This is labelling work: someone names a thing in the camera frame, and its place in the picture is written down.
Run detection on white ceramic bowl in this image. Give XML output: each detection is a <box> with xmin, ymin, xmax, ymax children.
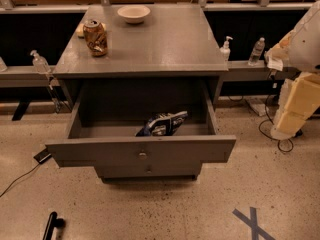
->
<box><xmin>117</xmin><ymin>5</ymin><xmax>151</xmax><ymax>24</ymax></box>

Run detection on round metal drawer knob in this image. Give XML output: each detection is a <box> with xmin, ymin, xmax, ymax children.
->
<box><xmin>138</xmin><ymin>152</ymin><xmax>148</xmax><ymax>160</ymax></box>

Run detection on gray lower drawer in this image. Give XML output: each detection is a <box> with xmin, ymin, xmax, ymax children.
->
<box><xmin>95</xmin><ymin>162</ymin><xmax>202</xmax><ymax>179</ymax></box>

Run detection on right white pump bottle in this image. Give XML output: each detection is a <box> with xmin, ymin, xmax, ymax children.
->
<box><xmin>220</xmin><ymin>36</ymin><xmax>232</xmax><ymax>62</ymax></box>

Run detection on clear water bottle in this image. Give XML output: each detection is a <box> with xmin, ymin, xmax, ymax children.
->
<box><xmin>248</xmin><ymin>37</ymin><xmax>265</xmax><ymax>66</ymax></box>

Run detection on black floor cable right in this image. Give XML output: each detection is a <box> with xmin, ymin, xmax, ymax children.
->
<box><xmin>258</xmin><ymin>93</ymin><xmax>304</xmax><ymax>154</ymax></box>

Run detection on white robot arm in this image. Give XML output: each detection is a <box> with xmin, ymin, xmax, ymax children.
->
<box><xmin>265</xmin><ymin>1</ymin><xmax>320</xmax><ymax>140</ymax></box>

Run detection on gray open top drawer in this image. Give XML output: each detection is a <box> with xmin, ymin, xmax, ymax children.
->
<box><xmin>47</xmin><ymin>77</ymin><xmax>236</xmax><ymax>167</ymax></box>

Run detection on black power adapter left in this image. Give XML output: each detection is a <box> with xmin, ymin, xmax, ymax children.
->
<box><xmin>34</xmin><ymin>148</ymin><xmax>52</xmax><ymax>164</ymax></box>

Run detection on brown soda can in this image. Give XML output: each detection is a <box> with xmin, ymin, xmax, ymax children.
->
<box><xmin>83</xmin><ymin>19</ymin><xmax>108</xmax><ymax>57</ymax></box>

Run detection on thin cable left floor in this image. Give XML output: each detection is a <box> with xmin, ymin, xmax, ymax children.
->
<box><xmin>0</xmin><ymin>163</ymin><xmax>42</xmax><ymax>199</ymax></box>

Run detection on blue chip bag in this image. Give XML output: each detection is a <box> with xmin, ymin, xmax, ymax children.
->
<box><xmin>136</xmin><ymin>111</ymin><xmax>188</xmax><ymax>137</ymax></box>

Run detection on left clear pump bottle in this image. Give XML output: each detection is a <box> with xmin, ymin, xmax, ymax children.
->
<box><xmin>30</xmin><ymin>50</ymin><xmax>51</xmax><ymax>73</ymax></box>

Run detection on gray cabinet counter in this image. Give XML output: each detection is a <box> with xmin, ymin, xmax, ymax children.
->
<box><xmin>52</xmin><ymin>4</ymin><xmax>230</xmax><ymax>109</ymax></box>

